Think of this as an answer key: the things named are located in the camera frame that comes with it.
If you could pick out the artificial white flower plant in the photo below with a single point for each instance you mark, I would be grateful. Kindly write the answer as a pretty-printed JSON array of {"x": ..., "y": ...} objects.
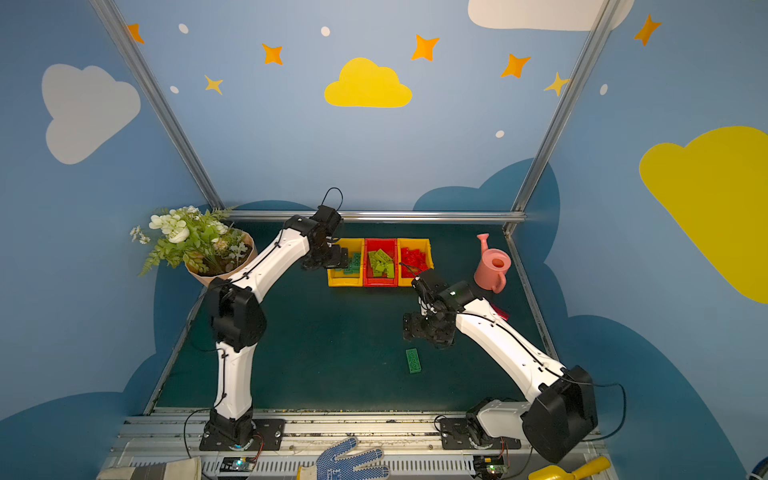
[{"x": 200, "y": 240}]

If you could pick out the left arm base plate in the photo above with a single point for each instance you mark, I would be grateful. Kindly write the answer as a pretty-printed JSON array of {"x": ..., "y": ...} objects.
[{"x": 258, "y": 435}]

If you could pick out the dark green lego brick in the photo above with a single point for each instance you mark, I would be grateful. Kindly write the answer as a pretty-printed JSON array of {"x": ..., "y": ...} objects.
[{"x": 353, "y": 268}]

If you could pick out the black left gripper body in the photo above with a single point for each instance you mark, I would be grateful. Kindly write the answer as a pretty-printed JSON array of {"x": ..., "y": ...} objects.
[{"x": 330, "y": 259}]

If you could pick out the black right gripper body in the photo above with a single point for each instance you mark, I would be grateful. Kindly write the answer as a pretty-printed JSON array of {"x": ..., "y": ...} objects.
[{"x": 424, "y": 327}]

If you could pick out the left aluminium frame post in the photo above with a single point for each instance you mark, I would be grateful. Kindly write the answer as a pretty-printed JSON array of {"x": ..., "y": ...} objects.
[{"x": 113, "y": 22}]

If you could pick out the left yellow storage bin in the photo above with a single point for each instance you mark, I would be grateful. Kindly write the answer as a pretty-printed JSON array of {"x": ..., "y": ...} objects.
[{"x": 335, "y": 276}]

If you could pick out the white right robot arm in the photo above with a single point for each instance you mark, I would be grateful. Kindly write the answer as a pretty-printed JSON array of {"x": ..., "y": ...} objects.
[{"x": 559, "y": 410}]

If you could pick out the yellow storage bin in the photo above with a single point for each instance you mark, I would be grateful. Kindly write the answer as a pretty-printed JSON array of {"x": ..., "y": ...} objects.
[
  {"x": 335, "y": 276},
  {"x": 422, "y": 244}
]

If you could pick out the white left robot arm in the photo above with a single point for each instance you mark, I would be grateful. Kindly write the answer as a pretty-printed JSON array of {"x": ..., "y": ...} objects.
[{"x": 238, "y": 321}]

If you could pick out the red spray bottle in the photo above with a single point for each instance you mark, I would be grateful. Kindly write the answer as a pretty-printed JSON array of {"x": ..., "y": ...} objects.
[{"x": 504, "y": 315}]

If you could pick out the right aluminium frame post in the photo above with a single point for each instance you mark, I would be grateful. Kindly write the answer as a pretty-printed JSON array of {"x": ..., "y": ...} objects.
[{"x": 580, "y": 74}]

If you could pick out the blue dotted work glove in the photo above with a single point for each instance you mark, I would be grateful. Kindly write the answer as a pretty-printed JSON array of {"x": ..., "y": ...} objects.
[{"x": 339, "y": 463}]

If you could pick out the green circuit board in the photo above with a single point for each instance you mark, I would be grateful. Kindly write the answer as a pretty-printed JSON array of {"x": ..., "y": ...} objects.
[
  {"x": 238, "y": 464},
  {"x": 488, "y": 468}
]

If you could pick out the aluminium frame post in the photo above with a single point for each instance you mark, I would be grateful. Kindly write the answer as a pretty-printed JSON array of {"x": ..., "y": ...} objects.
[
  {"x": 580, "y": 74},
  {"x": 113, "y": 22}
]

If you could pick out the dark green lego bottom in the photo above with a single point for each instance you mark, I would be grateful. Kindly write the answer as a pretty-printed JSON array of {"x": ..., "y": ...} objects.
[{"x": 413, "y": 361}]

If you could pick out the right yellow storage bin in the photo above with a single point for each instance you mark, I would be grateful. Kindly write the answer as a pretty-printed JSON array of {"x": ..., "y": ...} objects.
[{"x": 422, "y": 244}]

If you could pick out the yellow plastic scoop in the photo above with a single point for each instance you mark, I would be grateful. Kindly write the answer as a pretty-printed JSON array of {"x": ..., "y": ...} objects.
[{"x": 554, "y": 472}]

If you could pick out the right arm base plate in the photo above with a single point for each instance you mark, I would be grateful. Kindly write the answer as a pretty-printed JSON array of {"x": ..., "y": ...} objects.
[{"x": 456, "y": 433}]

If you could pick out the left green circuit board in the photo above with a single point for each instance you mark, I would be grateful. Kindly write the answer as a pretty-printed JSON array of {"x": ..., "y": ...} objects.
[{"x": 238, "y": 464}]

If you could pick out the right green circuit board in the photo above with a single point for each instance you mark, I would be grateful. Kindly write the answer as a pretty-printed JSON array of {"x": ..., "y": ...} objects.
[{"x": 488, "y": 468}]

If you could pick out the pink watering can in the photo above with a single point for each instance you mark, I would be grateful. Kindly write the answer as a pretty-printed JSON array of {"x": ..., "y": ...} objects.
[{"x": 494, "y": 264}]

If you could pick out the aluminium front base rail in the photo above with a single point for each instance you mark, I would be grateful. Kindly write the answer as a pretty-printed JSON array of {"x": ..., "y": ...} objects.
[{"x": 166, "y": 446}]

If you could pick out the red middle storage bin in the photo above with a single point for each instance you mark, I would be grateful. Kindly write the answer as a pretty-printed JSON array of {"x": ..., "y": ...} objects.
[{"x": 390, "y": 247}]

